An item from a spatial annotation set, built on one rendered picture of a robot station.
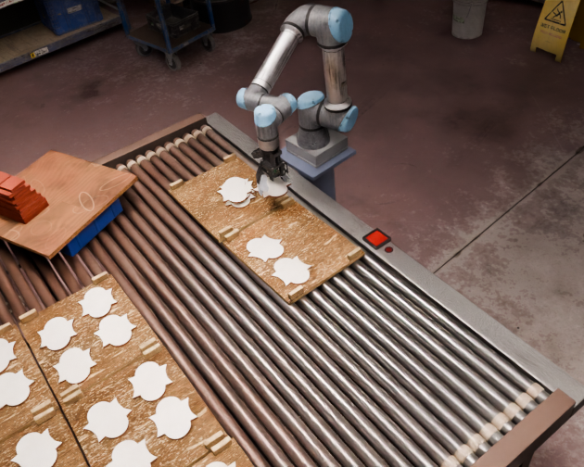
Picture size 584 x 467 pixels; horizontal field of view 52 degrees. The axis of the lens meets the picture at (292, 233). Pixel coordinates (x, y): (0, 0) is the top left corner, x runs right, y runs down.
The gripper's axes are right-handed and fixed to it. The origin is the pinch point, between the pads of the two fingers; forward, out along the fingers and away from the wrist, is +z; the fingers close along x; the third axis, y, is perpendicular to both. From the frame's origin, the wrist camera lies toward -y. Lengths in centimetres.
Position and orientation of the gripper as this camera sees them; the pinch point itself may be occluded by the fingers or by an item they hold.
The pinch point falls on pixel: (272, 186)
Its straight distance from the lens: 231.5
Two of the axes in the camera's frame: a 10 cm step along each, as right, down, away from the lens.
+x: 7.9, -4.7, 3.9
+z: 0.9, 7.2, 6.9
